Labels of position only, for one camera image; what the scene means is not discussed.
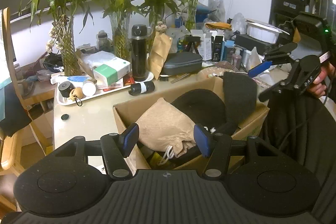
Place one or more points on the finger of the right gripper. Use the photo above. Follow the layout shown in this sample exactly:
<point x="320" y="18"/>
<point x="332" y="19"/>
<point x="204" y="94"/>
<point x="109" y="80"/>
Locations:
<point x="278" y="56"/>
<point x="269" y="92"/>

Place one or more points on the black round speaker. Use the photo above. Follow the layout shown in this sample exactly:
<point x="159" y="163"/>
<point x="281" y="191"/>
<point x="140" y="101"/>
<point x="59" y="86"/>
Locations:
<point x="65" y="89"/>

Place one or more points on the green white tissue box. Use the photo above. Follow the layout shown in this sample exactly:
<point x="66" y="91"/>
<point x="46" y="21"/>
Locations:
<point x="111" y="71"/>

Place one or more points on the glass vase with bamboo right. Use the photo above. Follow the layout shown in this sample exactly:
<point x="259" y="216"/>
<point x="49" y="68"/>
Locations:
<point x="155" y="20"/>

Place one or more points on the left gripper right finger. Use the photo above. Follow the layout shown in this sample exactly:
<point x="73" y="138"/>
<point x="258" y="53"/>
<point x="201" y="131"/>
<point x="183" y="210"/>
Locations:
<point x="216" y="148"/>

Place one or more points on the beige drawstring pouch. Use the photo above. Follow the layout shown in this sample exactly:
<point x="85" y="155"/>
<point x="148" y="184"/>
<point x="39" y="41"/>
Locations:
<point x="164" y="128"/>

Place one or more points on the glass vase bamboo far right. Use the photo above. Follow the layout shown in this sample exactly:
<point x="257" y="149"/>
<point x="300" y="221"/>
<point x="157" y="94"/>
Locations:
<point x="190" y="23"/>

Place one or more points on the black thermos bottle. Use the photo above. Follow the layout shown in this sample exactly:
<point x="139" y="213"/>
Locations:
<point x="139" y="37"/>

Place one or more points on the black product box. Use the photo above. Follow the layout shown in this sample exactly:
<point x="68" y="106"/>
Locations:
<point x="217" y="48"/>

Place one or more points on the tan pouch with carabiner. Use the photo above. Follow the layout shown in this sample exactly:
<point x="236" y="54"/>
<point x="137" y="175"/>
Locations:
<point x="77" y="95"/>

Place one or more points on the person right hand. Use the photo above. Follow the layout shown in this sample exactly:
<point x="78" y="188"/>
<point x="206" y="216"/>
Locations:
<point x="317" y="88"/>

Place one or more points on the cardboard box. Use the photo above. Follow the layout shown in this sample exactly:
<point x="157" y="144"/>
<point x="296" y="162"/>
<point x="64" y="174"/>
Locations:
<point x="142" y="157"/>

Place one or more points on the blue white spray bottle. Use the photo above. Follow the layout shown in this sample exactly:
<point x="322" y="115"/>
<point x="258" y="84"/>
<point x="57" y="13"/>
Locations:
<point x="76" y="80"/>

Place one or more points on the grey zip case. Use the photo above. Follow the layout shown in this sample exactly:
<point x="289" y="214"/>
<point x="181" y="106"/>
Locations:
<point x="181" y="63"/>

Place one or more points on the glass vase with bamboo left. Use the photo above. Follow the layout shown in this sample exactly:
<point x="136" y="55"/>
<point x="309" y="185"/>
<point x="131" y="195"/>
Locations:
<point x="65" y="39"/>

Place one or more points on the yellow cloth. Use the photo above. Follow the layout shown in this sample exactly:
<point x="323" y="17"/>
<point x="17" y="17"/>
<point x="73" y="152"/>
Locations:
<point x="218" y="26"/>

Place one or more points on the brown paper bag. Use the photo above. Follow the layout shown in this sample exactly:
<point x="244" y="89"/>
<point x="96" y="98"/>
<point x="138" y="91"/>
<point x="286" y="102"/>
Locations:
<point x="159" y="52"/>

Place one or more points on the white serving tray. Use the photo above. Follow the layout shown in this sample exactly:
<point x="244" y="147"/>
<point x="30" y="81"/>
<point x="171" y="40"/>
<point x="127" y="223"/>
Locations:
<point x="67" y="101"/>

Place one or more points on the black foam sponge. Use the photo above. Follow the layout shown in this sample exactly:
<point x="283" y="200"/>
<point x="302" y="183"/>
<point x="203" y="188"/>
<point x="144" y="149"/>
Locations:
<point x="240" y="96"/>

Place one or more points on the black garbage bag roll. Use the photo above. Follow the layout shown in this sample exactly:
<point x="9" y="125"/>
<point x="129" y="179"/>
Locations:
<point x="141" y="88"/>

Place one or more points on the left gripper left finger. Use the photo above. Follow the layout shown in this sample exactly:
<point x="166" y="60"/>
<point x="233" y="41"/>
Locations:
<point x="116" y="148"/>

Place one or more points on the small black tripod camera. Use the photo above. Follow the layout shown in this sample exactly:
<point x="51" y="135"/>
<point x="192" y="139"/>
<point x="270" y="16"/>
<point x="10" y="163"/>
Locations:
<point x="192" y="43"/>

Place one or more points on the white plastic tub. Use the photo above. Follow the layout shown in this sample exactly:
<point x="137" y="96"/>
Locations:
<point x="263" y="31"/>

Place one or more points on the pink soap dispenser bottle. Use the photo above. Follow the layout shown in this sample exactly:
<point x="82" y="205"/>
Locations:
<point x="236" y="58"/>

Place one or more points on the black button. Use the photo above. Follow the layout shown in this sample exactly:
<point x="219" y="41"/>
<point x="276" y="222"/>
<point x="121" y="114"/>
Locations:
<point x="65" y="117"/>

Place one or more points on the black round cushion pad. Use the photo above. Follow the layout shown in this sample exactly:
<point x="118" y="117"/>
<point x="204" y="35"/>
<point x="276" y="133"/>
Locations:
<point x="203" y="107"/>

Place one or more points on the wooden chair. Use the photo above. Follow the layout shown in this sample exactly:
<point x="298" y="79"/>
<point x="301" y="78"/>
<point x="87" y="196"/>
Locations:
<point x="17" y="115"/>

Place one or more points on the glass vase with bamboo centre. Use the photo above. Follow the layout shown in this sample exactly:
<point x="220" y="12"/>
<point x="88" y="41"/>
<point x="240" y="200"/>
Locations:
<point x="120" y="34"/>

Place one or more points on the white product box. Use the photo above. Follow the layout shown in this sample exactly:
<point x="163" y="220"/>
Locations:
<point x="205" y="46"/>

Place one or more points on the white pill bottle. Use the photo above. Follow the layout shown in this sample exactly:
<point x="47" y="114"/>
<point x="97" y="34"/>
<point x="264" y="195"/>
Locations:
<point x="89" y="88"/>

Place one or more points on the glass vase with bamboo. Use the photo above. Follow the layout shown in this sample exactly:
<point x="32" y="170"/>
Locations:
<point x="120" y="34"/>
<point x="155" y="20"/>
<point x="65" y="39"/>

